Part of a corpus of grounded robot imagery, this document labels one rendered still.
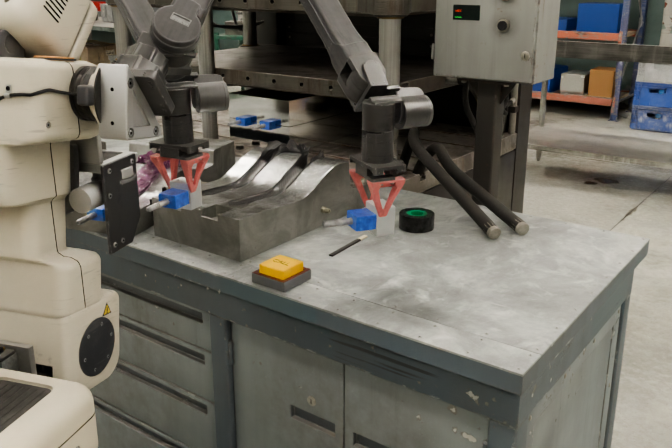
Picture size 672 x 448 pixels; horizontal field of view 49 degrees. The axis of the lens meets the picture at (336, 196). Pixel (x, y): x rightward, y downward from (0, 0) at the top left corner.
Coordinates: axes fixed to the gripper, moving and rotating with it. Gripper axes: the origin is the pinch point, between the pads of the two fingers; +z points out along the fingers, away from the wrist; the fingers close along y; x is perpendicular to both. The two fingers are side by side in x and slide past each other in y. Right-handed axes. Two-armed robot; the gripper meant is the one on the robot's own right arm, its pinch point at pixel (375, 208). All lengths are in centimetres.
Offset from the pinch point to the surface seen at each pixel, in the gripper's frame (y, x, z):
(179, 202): 22.2, 31.1, 1.7
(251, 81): 121, -16, -5
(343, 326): -10.8, 11.4, 16.5
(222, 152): 74, 8, 6
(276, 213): 24.5, 10.5, 7.4
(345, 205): 36.6, -11.1, 12.2
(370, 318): -13.9, 7.8, 14.3
